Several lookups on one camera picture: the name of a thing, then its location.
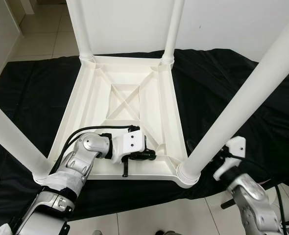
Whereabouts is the white plastic table leg tube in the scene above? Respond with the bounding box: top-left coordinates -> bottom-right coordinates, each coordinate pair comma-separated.
66,0 -> 96,62
0,95 -> 52,185
162,0 -> 186,64
176,7 -> 289,188

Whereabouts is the black tablecloth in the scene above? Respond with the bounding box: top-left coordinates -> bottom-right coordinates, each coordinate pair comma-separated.
0,48 -> 289,231

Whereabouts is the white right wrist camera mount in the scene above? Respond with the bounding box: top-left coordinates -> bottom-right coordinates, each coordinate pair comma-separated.
213,136 -> 247,181

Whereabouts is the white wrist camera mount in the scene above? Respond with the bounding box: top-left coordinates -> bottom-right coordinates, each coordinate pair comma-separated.
110,128 -> 146,165
213,136 -> 247,181

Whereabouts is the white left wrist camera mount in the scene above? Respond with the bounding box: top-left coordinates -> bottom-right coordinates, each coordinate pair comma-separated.
110,128 -> 146,165

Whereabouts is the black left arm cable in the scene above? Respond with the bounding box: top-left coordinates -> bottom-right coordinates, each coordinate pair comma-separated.
51,125 -> 141,173

